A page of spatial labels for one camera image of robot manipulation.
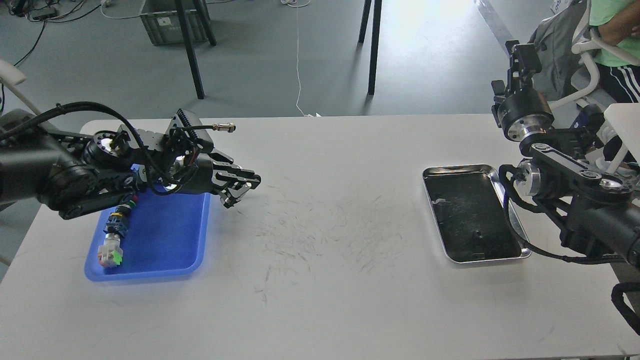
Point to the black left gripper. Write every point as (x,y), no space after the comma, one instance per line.
(225,179)

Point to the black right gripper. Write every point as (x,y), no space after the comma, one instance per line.
(519,110)

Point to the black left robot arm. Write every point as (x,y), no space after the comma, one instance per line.
(78,174)

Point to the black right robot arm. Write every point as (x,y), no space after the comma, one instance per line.
(593,209)

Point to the grey backpack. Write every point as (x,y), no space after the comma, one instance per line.
(553,39)

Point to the blue plastic tray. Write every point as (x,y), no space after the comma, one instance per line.
(166,237)

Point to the white office chair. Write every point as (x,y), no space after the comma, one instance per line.
(607,40)

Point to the black table leg right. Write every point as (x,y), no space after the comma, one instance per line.
(376,5)

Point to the black table leg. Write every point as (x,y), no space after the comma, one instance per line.
(187,41)
(376,5)

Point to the silver metal tray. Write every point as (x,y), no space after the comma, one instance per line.
(466,198)

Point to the grey plastic crate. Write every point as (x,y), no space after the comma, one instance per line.
(161,22)

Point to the black table leg left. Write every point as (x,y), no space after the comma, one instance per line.
(187,41)

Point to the grey chair at left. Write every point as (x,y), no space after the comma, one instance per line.
(15,218)

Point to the green push button switch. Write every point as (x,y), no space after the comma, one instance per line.
(125,209)

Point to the blue black switch block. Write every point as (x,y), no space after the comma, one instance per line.
(117,223)

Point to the white green switch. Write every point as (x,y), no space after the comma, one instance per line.
(109,254)

